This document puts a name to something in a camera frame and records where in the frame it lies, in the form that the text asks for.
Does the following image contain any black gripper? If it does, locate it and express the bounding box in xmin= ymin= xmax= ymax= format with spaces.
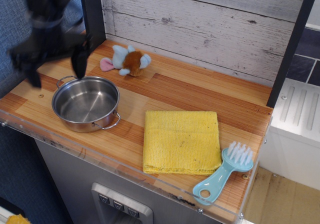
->
xmin=8 ymin=18 xmax=90 ymax=88

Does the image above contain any stainless steel pot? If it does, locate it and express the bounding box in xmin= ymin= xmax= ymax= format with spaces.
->
xmin=51 ymin=75 xmax=121 ymax=133

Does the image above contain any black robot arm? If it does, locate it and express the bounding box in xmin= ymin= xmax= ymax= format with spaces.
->
xmin=7 ymin=0 xmax=91 ymax=88

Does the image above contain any yellow folded cloth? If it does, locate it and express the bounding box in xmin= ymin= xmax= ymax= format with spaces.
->
xmin=142 ymin=110 xmax=222 ymax=176

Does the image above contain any blue brown plush elephant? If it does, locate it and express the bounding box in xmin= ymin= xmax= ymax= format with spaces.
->
xmin=100 ymin=45 xmax=152 ymax=77

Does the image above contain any clear acrylic edge guard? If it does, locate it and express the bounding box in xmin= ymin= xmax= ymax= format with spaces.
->
xmin=0 ymin=110 xmax=266 ymax=222

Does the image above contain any silver dispenser button panel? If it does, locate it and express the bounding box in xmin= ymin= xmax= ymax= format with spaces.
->
xmin=91 ymin=182 xmax=154 ymax=224

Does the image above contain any yellow black object bottom left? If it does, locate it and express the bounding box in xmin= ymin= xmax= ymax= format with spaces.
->
xmin=0 ymin=207 xmax=31 ymax=224

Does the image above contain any light blue scrub brush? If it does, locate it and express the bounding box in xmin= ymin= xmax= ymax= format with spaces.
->
xmin=192 ymin=141 xmax=254 ymax=206

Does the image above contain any white ribbed cabinet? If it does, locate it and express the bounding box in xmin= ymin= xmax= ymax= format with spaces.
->
xmin=259 ymin=78 xmax=320 ymax=190

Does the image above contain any left dark shelf post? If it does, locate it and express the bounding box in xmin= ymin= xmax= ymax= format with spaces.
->
xmin=81 ymin=0 xmax=106 ymax=52

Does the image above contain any dark shelf post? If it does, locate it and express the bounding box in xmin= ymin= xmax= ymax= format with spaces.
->
xmin=266 ymin=0 xmax=315 ymax=108
xmin=81 ymin=0 xmax=106 ymax=52

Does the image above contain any right dark shelf post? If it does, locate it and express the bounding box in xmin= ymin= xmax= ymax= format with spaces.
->
xmin=266 ymin=0 xmax=315 ymax=108

